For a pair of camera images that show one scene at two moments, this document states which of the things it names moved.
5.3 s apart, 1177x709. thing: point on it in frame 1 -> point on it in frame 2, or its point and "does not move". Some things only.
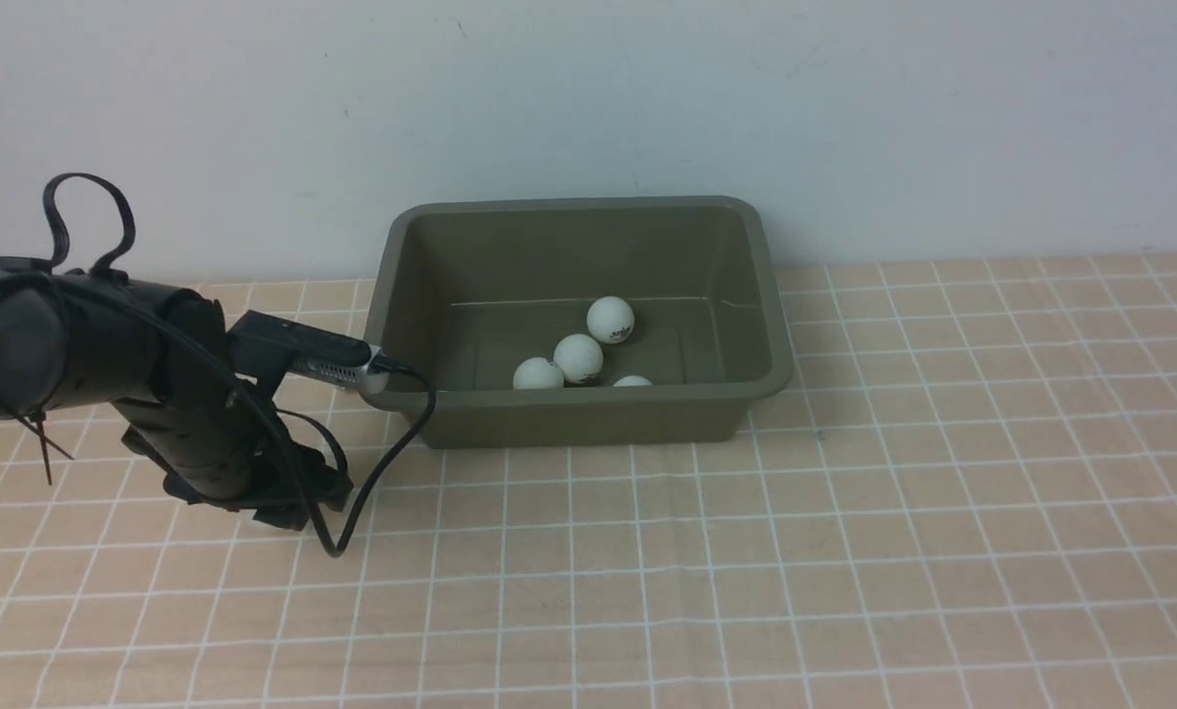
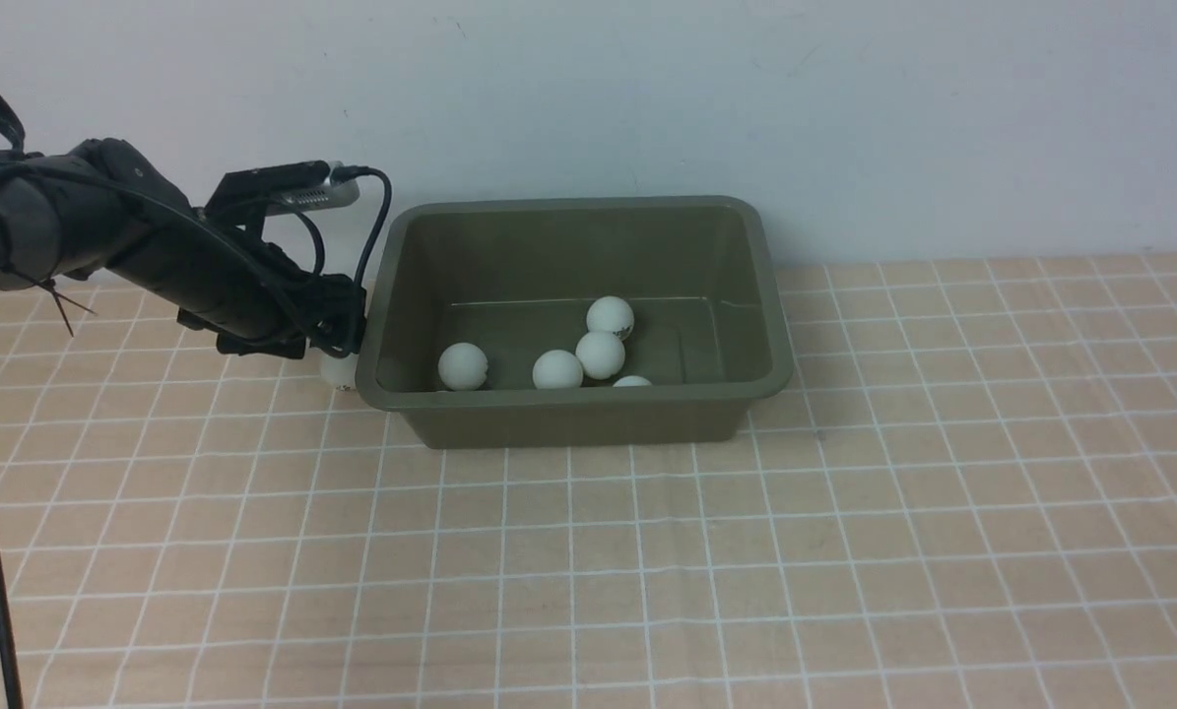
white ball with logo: x=611 y=319 does not move
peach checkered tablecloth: x=986 y=482 does not move
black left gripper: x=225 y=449 -> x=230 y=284
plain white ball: x=579 y=357 -> x=601 y=354
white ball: x=632 y=381 does not move
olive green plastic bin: x=464 y=291 does not move
